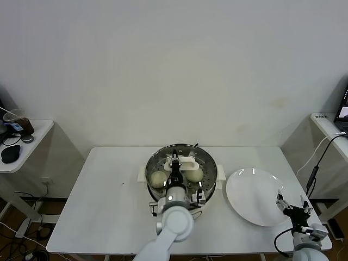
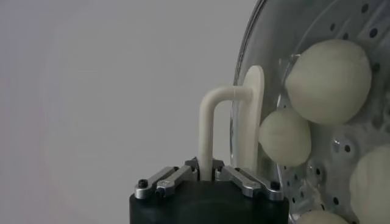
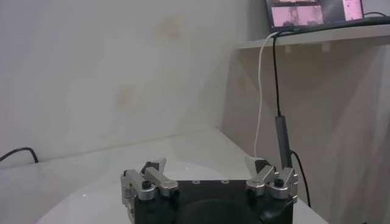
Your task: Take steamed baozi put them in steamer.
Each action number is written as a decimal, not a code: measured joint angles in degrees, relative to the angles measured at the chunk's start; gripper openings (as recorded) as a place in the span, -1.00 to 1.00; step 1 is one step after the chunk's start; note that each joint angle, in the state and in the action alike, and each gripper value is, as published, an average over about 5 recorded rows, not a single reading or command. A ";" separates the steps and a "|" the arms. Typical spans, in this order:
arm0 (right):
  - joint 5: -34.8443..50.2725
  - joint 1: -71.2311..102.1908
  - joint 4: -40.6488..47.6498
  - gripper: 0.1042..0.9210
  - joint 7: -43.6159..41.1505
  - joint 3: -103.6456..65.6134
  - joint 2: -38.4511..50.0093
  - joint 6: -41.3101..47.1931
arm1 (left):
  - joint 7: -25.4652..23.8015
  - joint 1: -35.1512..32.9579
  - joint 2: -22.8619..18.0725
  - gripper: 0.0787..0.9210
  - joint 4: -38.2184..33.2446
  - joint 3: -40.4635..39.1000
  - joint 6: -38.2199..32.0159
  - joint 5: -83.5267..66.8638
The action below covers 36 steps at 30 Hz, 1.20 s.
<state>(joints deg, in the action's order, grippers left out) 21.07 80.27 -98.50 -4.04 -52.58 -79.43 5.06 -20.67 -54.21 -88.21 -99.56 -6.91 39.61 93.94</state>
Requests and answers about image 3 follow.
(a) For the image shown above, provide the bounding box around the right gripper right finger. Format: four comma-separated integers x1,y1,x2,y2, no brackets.
244,155,299,204

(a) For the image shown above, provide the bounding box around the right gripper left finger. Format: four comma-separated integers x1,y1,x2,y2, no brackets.
121,157,180,207

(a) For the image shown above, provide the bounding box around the white round plate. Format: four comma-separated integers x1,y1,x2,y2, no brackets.
35,163,254,224

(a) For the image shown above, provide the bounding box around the white desk with side panel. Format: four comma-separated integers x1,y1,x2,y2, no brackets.
221,24,390,224

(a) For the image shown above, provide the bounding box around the open laptop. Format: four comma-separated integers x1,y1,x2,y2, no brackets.
264,0,390,33

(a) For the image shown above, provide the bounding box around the black cable with adapter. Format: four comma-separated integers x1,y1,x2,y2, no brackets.
272,29,312,208

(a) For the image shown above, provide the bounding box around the white charging cable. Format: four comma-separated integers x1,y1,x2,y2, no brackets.
252,30,281,161

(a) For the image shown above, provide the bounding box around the black cooker power cord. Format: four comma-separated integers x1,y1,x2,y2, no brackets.
0,147,40,164

